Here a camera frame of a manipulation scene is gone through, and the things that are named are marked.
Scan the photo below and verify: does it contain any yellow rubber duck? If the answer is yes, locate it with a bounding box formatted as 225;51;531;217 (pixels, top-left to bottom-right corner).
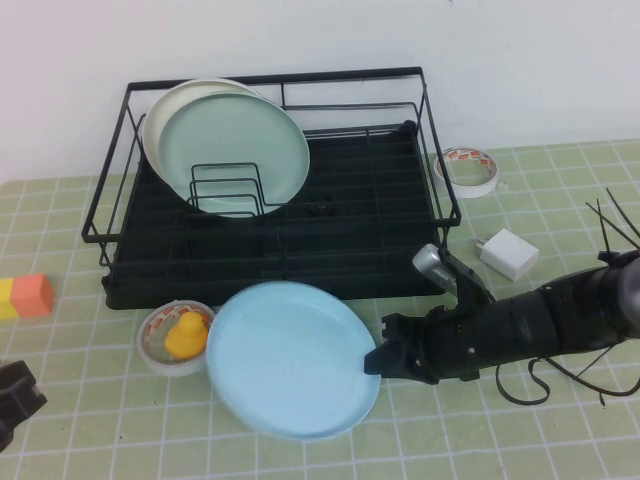
164;312;210;359

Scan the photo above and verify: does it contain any white tape roll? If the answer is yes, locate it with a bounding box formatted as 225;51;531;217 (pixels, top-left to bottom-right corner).
137;298;219;377
432;146;501;200

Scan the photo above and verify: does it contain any orange foam block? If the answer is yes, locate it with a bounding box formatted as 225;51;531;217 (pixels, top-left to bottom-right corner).
12;272;55;316

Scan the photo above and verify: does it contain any light blue plate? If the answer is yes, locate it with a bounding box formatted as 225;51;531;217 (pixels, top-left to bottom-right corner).
204;280;381;444

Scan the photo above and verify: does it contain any pale green plate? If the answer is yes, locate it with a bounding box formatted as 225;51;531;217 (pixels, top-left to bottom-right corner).
158;92;312;219

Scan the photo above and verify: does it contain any black zip tie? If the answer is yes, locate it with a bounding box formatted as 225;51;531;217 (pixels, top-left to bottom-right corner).
596;198;611;257
606;187;640;249

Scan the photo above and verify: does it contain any green checked tablecloth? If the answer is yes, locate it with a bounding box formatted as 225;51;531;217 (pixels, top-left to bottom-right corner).
0;139;640;480

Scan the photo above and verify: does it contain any white usb charger plug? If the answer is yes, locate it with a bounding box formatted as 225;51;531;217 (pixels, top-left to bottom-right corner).
473;228;541;284

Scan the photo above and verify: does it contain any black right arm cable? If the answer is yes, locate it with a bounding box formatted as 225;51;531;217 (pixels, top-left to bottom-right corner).
494;344;640;407

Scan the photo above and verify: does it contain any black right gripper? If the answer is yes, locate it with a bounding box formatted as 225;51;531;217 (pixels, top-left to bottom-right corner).
363;303;490;385

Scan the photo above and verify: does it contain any black wire dish rack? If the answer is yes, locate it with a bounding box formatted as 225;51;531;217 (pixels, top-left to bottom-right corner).
82;66;462;269

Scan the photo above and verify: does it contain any cream plate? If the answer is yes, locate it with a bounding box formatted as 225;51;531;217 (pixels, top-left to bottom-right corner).
142;77;266;181

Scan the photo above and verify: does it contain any yellow foam block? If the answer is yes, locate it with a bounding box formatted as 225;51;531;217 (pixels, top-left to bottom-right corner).
0;277;21;321

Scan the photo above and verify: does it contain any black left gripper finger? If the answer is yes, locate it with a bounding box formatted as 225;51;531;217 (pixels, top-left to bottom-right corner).
0;359;35;396
0;383;49;446

